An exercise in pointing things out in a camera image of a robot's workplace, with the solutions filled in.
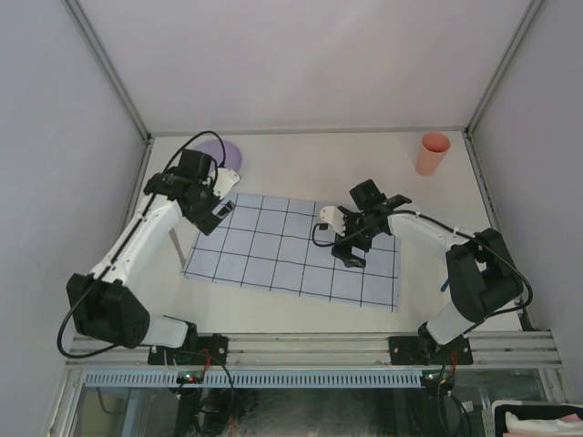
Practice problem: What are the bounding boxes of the pink plastic cup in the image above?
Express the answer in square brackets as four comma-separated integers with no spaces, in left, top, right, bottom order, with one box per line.
[415,132,451,177]

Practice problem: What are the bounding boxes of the blue checkered cloth placemat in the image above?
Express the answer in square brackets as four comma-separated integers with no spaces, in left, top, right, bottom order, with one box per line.
[182,193,401,312]

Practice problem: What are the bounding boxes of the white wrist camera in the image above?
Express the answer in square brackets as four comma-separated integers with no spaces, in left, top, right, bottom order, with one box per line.
[316,206,346,237]
[213,168,240,199]

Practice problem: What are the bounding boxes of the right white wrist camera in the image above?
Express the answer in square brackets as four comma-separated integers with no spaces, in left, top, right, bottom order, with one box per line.
[316,206,346,237]

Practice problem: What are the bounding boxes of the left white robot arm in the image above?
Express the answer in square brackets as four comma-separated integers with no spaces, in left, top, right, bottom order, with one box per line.
[65,149,240,364]

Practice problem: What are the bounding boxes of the aluminium front frame rail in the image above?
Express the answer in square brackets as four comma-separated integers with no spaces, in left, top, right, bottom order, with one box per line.
[66,330,562,369]

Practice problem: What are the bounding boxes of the silver table knife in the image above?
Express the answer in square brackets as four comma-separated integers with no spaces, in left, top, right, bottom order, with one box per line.
[169,229,186,267]

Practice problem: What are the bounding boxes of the blue slotted cable duct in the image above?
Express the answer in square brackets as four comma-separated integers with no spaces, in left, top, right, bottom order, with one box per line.
[84,369,423,389]

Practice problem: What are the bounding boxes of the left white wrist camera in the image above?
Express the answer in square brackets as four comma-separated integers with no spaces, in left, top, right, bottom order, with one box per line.
[213,168,240,199]

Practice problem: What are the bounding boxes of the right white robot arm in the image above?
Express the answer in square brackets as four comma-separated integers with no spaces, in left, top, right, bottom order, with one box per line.
[317,179,533,364]

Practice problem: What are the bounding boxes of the grey bin with cloths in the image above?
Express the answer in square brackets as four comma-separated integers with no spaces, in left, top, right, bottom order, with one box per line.
[481,401,582,436]

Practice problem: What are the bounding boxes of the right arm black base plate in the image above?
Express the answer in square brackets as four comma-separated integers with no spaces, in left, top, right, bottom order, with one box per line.
[388,335,474,366]

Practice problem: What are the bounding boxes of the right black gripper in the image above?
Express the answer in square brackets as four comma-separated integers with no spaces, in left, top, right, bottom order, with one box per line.
[330,208,380,269]

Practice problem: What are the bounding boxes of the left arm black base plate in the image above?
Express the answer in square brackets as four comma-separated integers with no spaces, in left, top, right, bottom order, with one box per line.
[148,334,229,366]

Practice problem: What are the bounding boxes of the purple plastic plate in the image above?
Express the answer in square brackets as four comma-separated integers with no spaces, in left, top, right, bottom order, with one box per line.
[194,139,242,173]

